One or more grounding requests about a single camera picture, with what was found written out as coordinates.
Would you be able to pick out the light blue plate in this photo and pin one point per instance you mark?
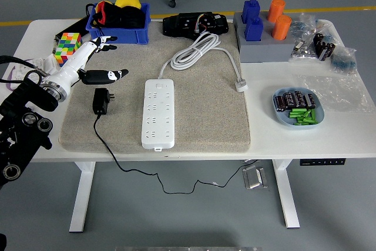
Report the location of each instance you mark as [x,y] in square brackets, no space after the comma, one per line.
[283,120]

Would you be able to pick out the clear bag of black capacitors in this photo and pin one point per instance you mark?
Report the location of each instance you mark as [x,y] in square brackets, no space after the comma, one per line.
[323,46]

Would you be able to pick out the colourful puzzle cube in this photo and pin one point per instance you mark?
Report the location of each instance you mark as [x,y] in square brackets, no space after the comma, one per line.
[69,48]

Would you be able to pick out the black plug adapter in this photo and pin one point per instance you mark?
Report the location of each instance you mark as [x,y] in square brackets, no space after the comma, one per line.
[100,101]

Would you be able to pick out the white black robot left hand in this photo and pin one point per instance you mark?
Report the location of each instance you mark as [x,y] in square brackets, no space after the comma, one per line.
[73,63]

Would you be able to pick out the yellow ball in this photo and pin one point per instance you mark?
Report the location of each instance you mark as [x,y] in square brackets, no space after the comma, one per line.
[127,0]

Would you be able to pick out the grey block holder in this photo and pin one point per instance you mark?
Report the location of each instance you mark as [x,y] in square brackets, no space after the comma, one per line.
[264,51]

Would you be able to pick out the grey-brown mat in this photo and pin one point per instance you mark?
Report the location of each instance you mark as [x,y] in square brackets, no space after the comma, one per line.
[205,110]

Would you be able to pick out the blue bottle-shaped block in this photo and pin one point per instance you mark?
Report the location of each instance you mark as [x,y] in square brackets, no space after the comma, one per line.
[251,10]
[254,30]

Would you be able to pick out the blue plastic bin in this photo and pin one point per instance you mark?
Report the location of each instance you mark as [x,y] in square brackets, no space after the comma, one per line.
[117,36]

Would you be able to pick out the empty clear plastic bag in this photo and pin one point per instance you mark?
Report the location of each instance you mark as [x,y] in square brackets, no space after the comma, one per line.
[337,92]

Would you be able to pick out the clear bag of metal parts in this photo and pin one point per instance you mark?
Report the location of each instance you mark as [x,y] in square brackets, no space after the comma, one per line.
[302,51]

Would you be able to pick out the white wall socket panel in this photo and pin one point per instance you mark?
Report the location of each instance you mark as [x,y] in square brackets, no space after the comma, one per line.
[22,73]
[50,64]

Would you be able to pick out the flat black box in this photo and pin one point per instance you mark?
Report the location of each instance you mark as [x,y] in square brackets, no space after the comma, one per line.
[73,26]

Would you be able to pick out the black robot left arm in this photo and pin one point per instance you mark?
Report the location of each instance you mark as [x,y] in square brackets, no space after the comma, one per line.
[26,98]

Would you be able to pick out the black table control panel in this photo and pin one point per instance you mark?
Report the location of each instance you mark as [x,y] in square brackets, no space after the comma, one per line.
[323,162]

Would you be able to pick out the black bag with red trim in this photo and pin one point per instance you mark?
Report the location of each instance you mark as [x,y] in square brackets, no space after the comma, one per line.
[129,17]

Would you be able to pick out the white power strip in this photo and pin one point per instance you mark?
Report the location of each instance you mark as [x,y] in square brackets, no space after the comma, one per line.
[160,127]

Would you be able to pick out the orange cylinder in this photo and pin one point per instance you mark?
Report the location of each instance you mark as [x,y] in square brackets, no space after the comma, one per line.
[281,29]
[276,10]

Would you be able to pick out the white table leg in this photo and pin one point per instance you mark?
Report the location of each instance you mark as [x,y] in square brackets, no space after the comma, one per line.
[80,198]
[286,198]

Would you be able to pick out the green battery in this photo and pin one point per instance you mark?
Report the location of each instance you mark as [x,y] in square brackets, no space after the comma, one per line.
[297,111]
[302,119]
[305,123]
[296,114]
[313,115]
[308,114]

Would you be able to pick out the black electronic device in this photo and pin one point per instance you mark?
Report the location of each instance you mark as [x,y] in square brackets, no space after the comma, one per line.
[182,26]

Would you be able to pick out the clear bag of blue parts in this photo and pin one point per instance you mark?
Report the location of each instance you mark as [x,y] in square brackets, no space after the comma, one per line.
[343,61]
[302,24]

